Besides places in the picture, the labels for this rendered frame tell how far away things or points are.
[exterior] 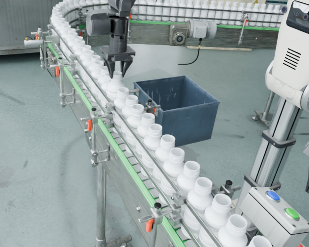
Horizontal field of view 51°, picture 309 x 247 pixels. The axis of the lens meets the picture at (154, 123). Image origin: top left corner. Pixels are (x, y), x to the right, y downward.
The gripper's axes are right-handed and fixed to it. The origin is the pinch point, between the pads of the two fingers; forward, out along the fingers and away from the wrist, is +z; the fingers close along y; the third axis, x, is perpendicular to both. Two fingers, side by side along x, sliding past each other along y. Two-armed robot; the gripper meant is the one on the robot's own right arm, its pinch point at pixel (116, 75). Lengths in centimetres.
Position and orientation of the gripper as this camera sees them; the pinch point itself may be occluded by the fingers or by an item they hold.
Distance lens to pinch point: 111.9
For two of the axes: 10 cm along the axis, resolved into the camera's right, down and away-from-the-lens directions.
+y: -8.8, 1.7, -4.4
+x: 4.6, 5.1, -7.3
